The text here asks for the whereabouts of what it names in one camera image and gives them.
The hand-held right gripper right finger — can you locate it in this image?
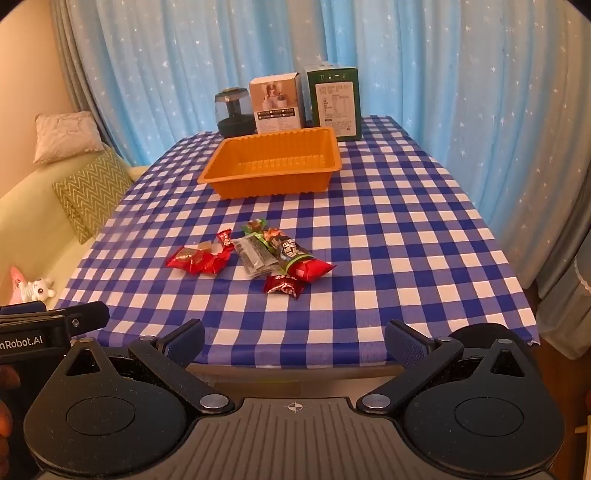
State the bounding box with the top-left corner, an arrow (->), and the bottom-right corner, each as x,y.
355,320 -> 532,415

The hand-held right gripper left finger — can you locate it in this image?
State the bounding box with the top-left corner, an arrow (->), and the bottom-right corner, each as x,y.
60,318 -> 236,415

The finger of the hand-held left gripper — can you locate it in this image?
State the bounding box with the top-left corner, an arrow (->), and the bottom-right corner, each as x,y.
0,301 -> 47,317
68,302 -> 112,341

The grey clear snack packet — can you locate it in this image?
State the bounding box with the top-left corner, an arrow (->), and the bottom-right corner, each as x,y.
233,234 -> 282,280

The dark red snack packet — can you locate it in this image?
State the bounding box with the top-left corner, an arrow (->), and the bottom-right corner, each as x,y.
263,274 -> 306,300

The large red snack packet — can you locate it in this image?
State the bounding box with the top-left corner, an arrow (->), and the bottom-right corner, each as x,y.
286,258 -> 338,282

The green silver snack packet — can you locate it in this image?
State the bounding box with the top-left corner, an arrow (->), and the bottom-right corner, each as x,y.
263,228 -> 317,273

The orange plastic tray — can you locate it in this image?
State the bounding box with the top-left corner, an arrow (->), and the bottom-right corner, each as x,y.
198,127 -> 343,200

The person's left hand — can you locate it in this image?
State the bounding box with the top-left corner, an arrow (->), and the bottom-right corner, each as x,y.
0,368 -> 22,469

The white plush toy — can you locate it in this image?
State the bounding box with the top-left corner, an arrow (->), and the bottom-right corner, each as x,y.
25,277 -> 58,301

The pale yellow sofa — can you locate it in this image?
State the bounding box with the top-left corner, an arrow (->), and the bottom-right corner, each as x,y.
0,143 -> 153,315

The green zigzag cushion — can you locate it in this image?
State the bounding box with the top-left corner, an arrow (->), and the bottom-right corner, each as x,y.
52,148 -> 134,245

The grey curtain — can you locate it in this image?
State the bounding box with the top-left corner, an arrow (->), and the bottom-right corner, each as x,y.
48,0 -> 130,167
536,194 -> 591,361

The white cushion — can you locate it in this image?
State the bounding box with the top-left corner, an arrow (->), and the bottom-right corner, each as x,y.
33,111 -> 105,164

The dark green humidifier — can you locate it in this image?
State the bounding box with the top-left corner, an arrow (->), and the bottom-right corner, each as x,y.
215,88 -> 257,139

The green milk carton box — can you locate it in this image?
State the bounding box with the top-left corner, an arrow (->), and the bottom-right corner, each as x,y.
302,61 -> 363,141

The white cardboard box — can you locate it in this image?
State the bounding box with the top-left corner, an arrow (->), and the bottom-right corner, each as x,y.
249,73 -> 305,134

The blue star curtain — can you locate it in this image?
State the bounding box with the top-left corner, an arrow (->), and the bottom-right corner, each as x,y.
60,0 -> 591,296

